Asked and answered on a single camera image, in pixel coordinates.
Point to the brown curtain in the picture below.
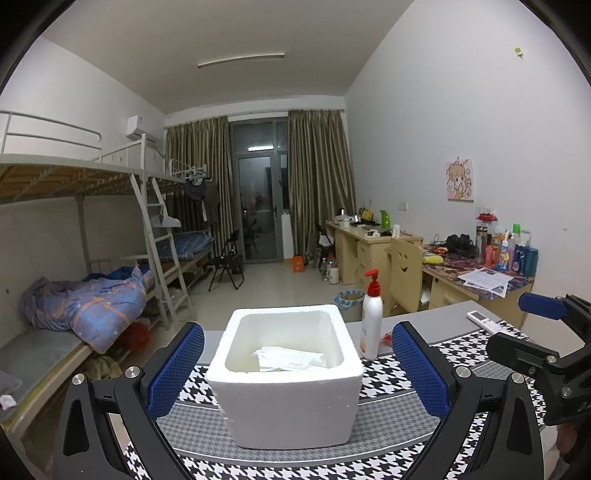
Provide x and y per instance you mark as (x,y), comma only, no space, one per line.
(199,152)
(319,173)

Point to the blue plaid quilt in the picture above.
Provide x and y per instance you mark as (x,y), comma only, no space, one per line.
(97,311)

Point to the wooden desk row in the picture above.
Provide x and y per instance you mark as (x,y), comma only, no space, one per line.
(358,253)

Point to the left brown curtain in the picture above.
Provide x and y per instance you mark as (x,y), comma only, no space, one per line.
(199,152)

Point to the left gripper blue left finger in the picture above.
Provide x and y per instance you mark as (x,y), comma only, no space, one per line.
(86,445)

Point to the printed paper sheets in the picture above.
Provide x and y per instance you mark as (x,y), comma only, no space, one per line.
(487,280)

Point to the blue trash bin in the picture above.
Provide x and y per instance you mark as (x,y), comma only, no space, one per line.
(350,304)

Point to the wooden smiley chair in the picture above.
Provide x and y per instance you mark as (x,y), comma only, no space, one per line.
(406,275)

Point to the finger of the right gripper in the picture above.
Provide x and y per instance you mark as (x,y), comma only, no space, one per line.
(543,306)

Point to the orange container on floor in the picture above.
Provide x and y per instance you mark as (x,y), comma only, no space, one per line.
(298,264)

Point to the black headphones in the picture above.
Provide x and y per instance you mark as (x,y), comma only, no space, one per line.
(461,245)

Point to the white remote control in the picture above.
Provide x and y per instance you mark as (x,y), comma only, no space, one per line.
(485,322)

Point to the person's right hand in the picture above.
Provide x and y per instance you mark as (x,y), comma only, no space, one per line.
(569,438)

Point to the white styrofoam box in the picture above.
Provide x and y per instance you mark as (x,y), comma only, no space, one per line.
(287,410)

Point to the metal bunk bed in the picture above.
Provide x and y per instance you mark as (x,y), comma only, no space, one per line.
(71,211)

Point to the houndstooth table mat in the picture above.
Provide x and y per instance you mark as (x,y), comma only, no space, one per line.
(390,429)

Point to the ceiling tube light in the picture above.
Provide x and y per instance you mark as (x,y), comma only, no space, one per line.
(264,56)

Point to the white pump bottle red cap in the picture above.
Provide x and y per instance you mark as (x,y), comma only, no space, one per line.
(372,317)

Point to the white tissue paper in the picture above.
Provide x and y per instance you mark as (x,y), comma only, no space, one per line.
(272,359)

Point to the black folding chair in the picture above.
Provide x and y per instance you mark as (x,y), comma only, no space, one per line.
(228,263)

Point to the glass balcony door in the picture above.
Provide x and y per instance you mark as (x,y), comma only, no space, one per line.
(259,174)

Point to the right brown curtain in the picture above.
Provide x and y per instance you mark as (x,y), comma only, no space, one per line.
(319,173)

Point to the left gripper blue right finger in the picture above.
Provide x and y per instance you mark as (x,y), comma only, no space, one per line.
(509,446)

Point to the green bottle on desk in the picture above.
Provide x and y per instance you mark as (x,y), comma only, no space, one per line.
(385,219)

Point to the anime girl poster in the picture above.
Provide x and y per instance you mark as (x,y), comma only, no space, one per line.
(460,180)

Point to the white air conditioner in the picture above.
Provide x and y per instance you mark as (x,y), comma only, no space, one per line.
(135,129)

